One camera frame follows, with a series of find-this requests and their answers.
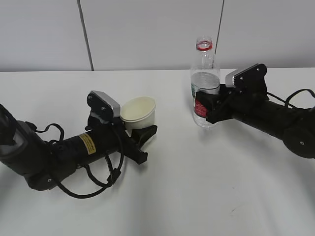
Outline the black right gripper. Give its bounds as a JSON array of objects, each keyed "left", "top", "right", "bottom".
[{"left": 195, "top": 85, "right": 267, "bottom": 123}]

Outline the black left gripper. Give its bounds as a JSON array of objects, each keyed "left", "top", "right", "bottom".
[{"left": 86, "top": 116, "right": 158, "bottom": 164}]

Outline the white paper cup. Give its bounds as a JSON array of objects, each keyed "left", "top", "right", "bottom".
[{"left": 120, "top": 96, "right": 156, "bottom": 135}]

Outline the clear water bottle red label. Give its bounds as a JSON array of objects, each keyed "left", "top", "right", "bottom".
[{"left": 190, "top": 36, "right": 220, "bottom": 129}]

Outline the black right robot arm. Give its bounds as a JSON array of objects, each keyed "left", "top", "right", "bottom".
[{"left": 196, "top": 85, "right": 315, "bottom": 159}]

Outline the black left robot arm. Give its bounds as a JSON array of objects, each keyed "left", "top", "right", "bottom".
[{"left": 0, "top": 106, "right": 158, "bottom": 191}]

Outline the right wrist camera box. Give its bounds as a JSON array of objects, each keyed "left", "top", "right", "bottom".
[{"left": 225, "top": 63, "right": 267, "bottom": 94}]

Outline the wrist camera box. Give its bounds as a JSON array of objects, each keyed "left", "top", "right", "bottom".
[
  {"left": 225, "top": 63, "right": 267, "bottom": 94},
  {"left": 87, "top": 90, "right": 121, "bottom": 124}
]

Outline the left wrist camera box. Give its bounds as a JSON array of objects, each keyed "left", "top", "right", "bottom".
[{"left": 87, "top": 90, "right": 121, "bottom": 124}]

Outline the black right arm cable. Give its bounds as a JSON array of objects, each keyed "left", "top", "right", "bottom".
[{"left": 265, "top": 88, "right": 315, "bottom": 109}]

